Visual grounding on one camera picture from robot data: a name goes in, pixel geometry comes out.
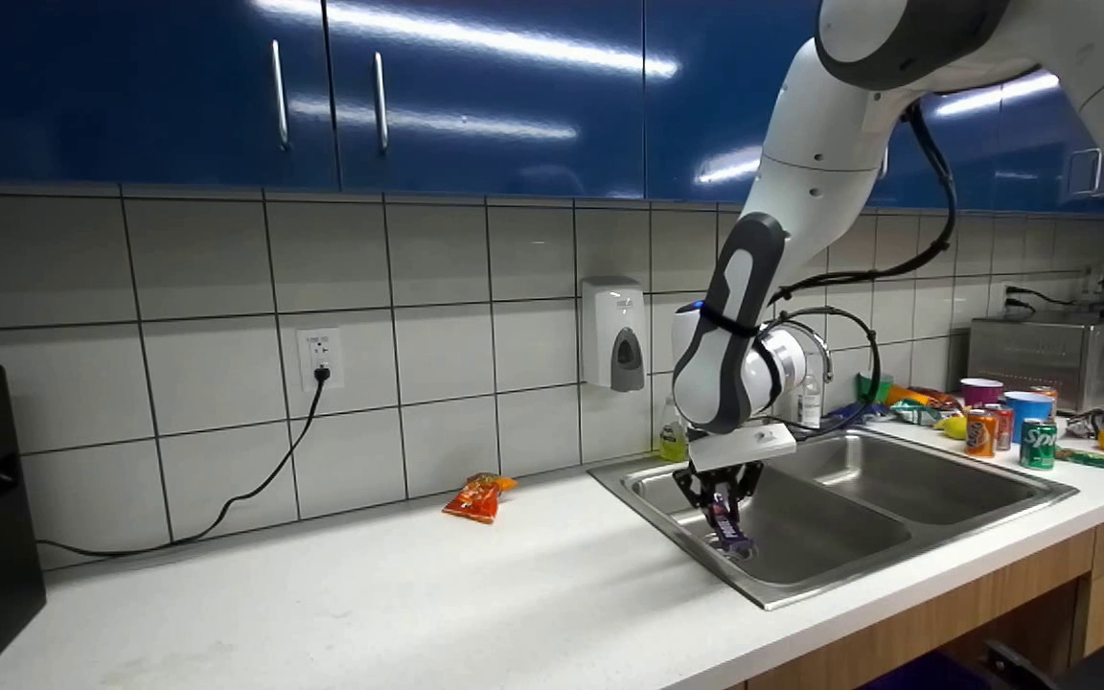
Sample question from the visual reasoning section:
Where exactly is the blue snack packet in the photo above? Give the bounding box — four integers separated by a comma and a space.
828, 400, 890, 428

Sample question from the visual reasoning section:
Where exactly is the silver toaster oven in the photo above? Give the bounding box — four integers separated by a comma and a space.
962, 310, 1104, 418

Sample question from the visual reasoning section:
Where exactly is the green marker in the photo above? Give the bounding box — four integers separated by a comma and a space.
1052, 444, 1104, 481

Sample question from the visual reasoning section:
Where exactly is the blue glossy cabinet door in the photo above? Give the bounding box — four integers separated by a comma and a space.
327, 0, 651, 206
0, 0, 336, 198
1024, 73, 1104, 224
645, 0, 824, 216
890, 68, 1031, 220

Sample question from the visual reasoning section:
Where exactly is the orange snack packet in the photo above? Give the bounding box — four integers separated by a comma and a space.
440, 469, 522, 529

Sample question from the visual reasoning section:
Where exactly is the white wall soap dispenser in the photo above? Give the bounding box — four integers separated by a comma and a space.
576, 278, 651, 396

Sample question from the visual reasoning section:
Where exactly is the orange snack bag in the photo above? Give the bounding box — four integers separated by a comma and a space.
885, 384, 958, 413

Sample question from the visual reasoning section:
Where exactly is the silver cabinet door handle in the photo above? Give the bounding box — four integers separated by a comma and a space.
269, 34, 293, 154
366, 46, 396, 158

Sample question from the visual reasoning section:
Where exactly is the black power cord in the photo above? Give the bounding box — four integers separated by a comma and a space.
33, 365, 333, 563

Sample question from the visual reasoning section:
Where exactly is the green dish soap bottle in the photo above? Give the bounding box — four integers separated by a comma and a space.
646, 404, 686, 469

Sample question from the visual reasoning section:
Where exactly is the blue and white cup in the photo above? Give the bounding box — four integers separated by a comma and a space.
999, 388, 1060, 437

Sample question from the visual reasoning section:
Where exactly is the red soda can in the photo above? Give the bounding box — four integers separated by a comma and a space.
989, 400, 1018, 458

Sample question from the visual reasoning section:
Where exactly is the green snack bag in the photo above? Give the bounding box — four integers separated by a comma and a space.
890, 400, 958, 428

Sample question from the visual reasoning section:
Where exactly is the white wall outlet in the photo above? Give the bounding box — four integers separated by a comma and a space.
293, 326, 345, 388

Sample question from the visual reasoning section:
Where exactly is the green soda can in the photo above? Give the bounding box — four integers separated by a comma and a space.
1014, 413, 1060, 476

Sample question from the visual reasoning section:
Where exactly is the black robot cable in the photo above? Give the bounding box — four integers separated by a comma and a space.
764, 100, 967, 427

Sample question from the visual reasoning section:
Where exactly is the yellow round object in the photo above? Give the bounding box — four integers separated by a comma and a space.
930, 408, 973, 444

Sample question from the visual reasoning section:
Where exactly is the wooden apron panel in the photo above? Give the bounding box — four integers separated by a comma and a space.
738, 529, 1100, 690

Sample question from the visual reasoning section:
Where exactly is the purple protein bar packet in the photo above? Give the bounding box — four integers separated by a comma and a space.
704, 496, 756, 556

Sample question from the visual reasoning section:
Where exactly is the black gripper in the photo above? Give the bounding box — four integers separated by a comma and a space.
670, 462, 766, 543

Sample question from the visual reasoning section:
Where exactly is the orange soda can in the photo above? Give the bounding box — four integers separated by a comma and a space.
962, 408, 1004, 465

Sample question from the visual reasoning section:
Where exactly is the green plastic cup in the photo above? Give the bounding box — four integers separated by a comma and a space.
852, 368, 897, 409

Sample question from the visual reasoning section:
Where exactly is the stainless steel double sink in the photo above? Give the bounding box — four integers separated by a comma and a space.
586, 422, 1081, 614

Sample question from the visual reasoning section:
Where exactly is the black chair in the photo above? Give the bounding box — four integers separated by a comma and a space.
981, 620, 1104, 690

